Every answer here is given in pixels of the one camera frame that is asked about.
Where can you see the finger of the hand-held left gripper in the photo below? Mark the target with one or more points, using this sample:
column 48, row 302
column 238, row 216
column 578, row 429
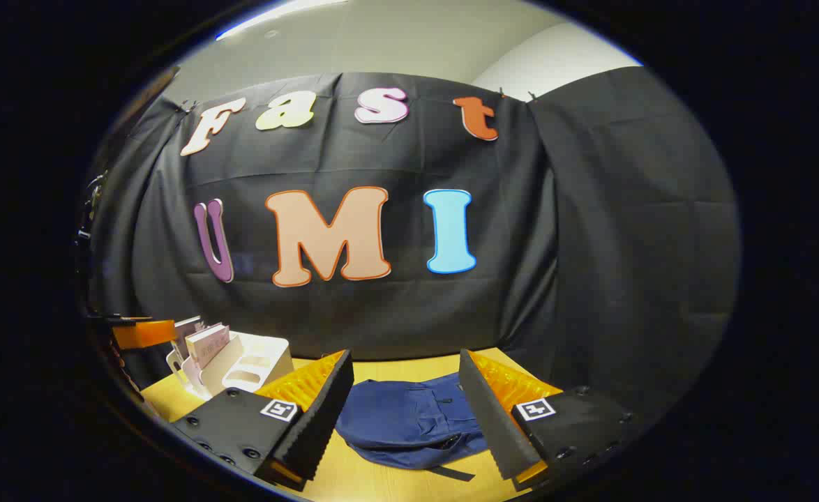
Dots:
column 144, row 333

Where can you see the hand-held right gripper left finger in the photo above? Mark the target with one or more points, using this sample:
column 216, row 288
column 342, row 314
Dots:
column 322, row 418

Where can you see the black backdrop cloth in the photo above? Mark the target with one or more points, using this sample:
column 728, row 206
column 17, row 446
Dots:
column 591, row 244

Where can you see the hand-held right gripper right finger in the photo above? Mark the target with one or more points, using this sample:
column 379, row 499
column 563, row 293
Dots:
column 493, row 425

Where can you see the white bookshelf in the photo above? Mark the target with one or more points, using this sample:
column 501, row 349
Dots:
column 256, row 362

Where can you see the blue schoolbag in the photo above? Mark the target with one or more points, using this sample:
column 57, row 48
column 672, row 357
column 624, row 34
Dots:
column 402, row 425

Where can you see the pink book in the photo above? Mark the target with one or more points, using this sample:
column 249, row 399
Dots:
column 207, row 345

